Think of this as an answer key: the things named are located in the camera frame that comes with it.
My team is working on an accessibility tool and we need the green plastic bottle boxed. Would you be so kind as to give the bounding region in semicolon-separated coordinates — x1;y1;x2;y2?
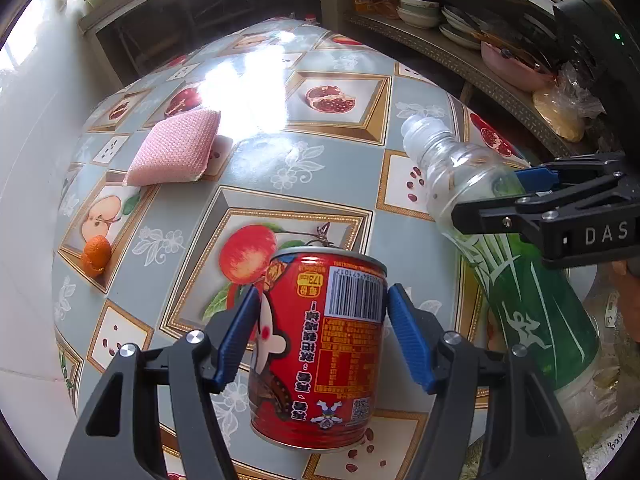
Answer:
401;113;621;433

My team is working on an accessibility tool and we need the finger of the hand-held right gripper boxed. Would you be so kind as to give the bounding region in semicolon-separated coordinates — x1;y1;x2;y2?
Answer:
451;170;628;233
515;152;626;193

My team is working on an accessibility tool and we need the fruit print tablecloth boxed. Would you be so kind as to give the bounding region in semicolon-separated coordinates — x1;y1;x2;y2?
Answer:
50;17;601;480

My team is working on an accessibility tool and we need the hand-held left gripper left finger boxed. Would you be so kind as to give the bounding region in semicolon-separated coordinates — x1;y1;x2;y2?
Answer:
57;284;262;480

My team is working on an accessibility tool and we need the perforated metal shelf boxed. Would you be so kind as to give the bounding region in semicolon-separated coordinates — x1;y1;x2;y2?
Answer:
342;10;591;158

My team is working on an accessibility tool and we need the pink basin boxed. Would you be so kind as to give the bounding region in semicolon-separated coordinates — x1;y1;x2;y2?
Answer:
480;40;558;92

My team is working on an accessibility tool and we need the stack of plates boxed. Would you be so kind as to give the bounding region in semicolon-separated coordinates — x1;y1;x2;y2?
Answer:
439;5;483;51

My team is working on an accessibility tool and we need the pink sponge cloth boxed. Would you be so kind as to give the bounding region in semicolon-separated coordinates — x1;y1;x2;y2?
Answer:
122;108;222;187

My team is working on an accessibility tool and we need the stack of bowls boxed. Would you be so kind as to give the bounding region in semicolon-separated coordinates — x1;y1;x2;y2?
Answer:
397;0;442;30

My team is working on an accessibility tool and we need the yellow food plastic bag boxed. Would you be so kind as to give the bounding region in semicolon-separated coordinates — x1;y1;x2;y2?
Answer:
531;62;606;143

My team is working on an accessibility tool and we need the red drink can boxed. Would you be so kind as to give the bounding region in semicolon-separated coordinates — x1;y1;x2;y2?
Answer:
248;246;388;453

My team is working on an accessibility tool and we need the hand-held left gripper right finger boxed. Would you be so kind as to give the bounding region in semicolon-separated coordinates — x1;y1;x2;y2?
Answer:
386;283;586;480

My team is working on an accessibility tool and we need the small orange tangerine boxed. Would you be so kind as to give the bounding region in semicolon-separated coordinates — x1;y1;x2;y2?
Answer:
81;235;113;277

